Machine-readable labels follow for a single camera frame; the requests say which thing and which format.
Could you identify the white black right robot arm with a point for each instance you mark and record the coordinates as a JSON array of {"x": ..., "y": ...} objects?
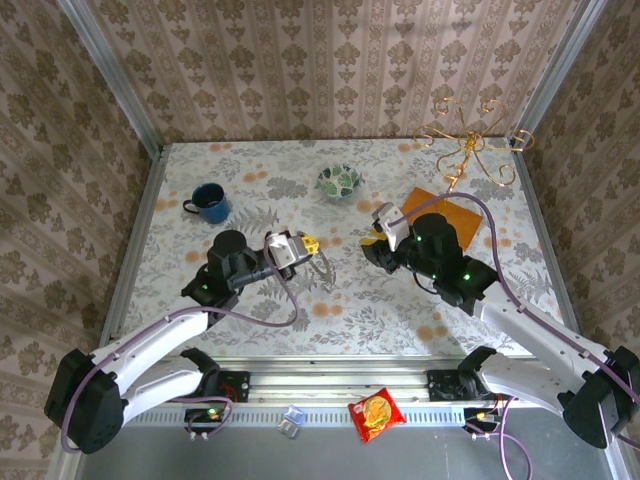
[{"x": 540, "y": 330}]

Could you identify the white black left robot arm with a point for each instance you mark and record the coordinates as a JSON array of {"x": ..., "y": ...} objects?
[{"x": 150, "y": 335}]

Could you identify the dark blue enamel mug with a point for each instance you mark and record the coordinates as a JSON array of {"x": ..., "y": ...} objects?
[{"x": 212, "y": 210}]

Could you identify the green leaf print bowl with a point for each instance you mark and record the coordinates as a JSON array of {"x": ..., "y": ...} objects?
[{"x": 339, "y": 181}]

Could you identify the floral print tablecloth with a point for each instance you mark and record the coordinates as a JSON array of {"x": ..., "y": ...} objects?
[{"x": 250, "y": 165}]

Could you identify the small black electronics board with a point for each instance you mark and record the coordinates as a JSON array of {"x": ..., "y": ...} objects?
[
  {"x": 205, "y": 415},
  {"x": 480, "y": 416}
]

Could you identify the small clear plastic piece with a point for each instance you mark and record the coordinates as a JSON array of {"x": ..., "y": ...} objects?
[{"x": 291, "y": 421}]

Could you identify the red snack packet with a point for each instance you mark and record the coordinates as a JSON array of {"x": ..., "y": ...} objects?
[{"x": 375, "y": 415}]

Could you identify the grey metal shelf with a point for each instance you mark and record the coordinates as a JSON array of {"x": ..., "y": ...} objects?
[{"x": 300, "y": 460}]

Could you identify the aluminium table side rail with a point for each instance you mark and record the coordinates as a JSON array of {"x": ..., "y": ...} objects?
[
  {"x": 135, "y": 250},
  {"x": 550, "y": 250}
]

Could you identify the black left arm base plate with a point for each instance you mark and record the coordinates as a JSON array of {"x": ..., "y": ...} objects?
[{"x": 237, "y": 386}]

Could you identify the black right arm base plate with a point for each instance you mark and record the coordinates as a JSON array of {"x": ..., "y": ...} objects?
[{"x": 440, "y": 385}]

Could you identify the aluminium front rail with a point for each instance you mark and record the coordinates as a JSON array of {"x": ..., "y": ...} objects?
[{"x": 325, "y": 385}]

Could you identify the aluminium frame post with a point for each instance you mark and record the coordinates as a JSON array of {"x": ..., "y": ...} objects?
[
  {"x": 115, "y": 80},
  {"x": 555, "y": 70}
]

